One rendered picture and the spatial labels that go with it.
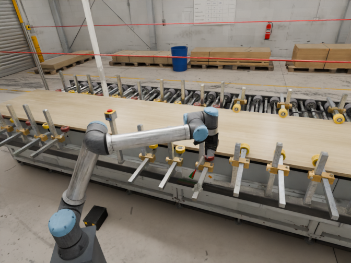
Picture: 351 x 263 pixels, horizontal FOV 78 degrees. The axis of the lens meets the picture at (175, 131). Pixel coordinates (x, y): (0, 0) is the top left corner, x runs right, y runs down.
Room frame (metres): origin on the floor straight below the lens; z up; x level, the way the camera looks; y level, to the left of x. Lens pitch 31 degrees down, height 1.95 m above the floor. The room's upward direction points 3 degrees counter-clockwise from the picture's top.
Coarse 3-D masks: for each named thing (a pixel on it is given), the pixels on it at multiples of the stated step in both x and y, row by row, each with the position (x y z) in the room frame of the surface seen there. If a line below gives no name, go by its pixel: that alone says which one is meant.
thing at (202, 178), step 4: (204, 168) 1.26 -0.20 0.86; (204, 172) 1.21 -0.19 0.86; (200, 176) 1.17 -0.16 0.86; (204, 176) 1.17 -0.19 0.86; (200, 180) 1.13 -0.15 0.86; (200, 184) 1.09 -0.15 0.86; (196, 192) 1.02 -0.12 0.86; (192, 196) 0.99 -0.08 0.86; (196, 196) 0.99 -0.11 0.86; (192, 200) 0.98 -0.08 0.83; (196, 200) 0.97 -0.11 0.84
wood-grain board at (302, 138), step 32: (32, 96) 2.96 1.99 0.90; (64, 96) 2.88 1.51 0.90; (96, 96) 2.81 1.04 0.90; (128, 128) 1.86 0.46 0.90; (224, 128) 1.75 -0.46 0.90; (256, 128) 1.72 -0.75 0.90; (288, 128) 1.69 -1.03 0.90; (320, 128) 1.65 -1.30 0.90; (256, 160) 1.29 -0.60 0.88; (288, 160) 1.24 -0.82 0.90
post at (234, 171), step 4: (236, 144) 1.20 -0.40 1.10; (240, 144) 1.21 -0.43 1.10; (236, 148) 1.20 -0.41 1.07; (236, 152) 1.19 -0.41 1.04; (236, 156) 1.19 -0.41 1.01; (232, 168) 1.20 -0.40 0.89; (236, 168) 1.19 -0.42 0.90; (232, 172) 1.20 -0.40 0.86; (236, 172) 1.19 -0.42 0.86; (232, 176) 1.20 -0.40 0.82; (236, 176) 1.19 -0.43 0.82; (232, 180) 1.20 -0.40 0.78; (232, 184) 1.19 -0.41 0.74
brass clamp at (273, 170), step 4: (268, 164) 1.13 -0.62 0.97; (280, 164) 1.12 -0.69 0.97; (268, 168) 1.11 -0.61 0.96; (272, 168) 1.10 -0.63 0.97; (276, 168) 1.09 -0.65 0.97; (280, 168) 1.08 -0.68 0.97; (284, 168) 1.08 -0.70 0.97; (272, 172) 1.09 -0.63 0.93; (276, 172) 1.08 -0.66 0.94; (284, 172) 1.07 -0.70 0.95; (288, 172) 1.06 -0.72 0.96
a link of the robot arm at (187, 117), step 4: (192, 112) 1.19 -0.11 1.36; (196, 112) 1.19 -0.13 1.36; (200, 112) 1.19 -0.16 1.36; (184, 116) 1.16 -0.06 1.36; (188, 116) 1.15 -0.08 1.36; (192, 116) 1.14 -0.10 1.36; (196, 116) 1.14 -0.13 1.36; (200, 116) 1.16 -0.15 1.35; (204, 116) 1.16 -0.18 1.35; (184, 120) 1.14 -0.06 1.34; (188, 120) 1.13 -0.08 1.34; (204, 120) 1.15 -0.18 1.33; (184, 124) 1.15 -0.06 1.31; (204, 124) 1.16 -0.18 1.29
